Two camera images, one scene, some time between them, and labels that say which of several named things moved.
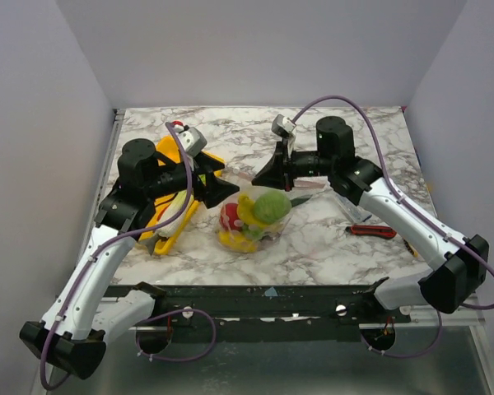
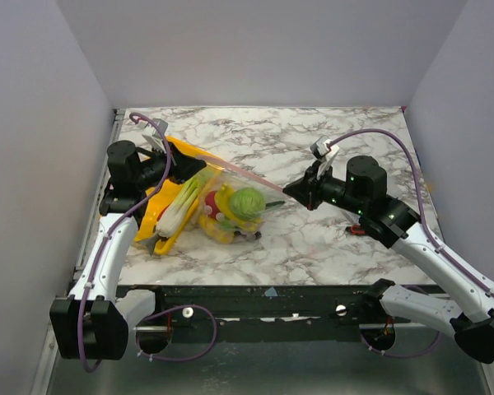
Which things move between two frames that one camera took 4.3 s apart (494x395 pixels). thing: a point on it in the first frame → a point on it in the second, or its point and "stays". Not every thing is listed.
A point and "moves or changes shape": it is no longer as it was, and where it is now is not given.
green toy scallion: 300,200 moves or changes shape
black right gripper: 283,163 → 311,191
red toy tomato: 229,216 moves or changes shape
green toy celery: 174,206 stays
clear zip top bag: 253,218 moves or changes shape
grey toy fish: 150,243 stays
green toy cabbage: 272,206 → 247,202
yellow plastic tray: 167,146 stays
